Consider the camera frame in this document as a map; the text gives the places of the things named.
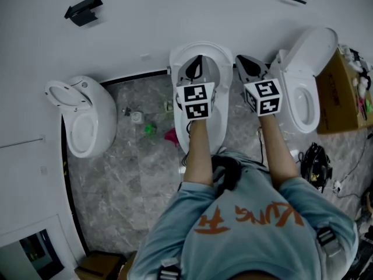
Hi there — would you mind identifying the white round toilet bowl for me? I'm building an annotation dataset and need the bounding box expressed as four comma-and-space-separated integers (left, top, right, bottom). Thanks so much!
61, 75, 119, 159

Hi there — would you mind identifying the black bag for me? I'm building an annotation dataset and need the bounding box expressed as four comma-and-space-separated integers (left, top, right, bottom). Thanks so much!
299, 142, 333, 193

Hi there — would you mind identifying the pink plastic object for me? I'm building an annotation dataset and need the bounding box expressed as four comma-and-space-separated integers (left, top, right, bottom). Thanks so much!
164, 127, 180, 148

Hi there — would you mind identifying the white square floor drain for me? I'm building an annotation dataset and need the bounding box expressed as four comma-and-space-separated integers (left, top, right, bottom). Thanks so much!
131, 111, 146, 125

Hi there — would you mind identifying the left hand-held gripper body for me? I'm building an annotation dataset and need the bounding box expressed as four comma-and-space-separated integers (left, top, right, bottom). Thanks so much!
174, 79, 218, 121

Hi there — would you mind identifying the person's right forearm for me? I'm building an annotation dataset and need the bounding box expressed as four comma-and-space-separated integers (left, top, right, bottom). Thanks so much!
257, 114, 301, 191

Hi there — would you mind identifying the white toilet seat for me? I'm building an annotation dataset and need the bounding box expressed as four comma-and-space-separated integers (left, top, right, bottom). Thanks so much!
284, 26, 339, 80
169, 41, 234, 88
44, 80, 92, 114

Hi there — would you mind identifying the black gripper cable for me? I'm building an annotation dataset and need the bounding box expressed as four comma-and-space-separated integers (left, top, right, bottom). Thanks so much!
255, 126, 266, 163
181, 120, 193, 169

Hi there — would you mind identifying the person's left forearm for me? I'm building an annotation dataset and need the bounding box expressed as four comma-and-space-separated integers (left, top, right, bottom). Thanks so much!
182, 117, 216, 187

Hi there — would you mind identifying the large brown cardboard box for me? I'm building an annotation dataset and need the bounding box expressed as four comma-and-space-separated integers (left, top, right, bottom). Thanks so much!
316, 47, 373, 135

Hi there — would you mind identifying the small brown cardboard box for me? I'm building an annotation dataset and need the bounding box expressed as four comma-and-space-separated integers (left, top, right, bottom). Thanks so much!
74, 251, 126, 280

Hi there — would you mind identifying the white cable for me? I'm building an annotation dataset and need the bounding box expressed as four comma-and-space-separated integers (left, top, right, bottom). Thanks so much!
335, 131, 371, 198

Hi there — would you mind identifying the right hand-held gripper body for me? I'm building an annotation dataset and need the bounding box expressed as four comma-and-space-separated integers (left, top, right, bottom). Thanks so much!
242, 70, 284, 117

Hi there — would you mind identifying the green plastic object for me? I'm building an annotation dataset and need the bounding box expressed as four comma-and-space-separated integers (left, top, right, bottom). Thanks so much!
143, 122, 159, 137

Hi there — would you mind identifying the person's light blue shirt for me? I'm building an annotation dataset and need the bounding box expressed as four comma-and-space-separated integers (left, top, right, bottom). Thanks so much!
128, 152, 360, 280

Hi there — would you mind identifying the grey strap buckle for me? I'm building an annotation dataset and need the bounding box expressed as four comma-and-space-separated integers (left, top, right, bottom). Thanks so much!
159, 257, 182, 280
315, 227, 342, 257

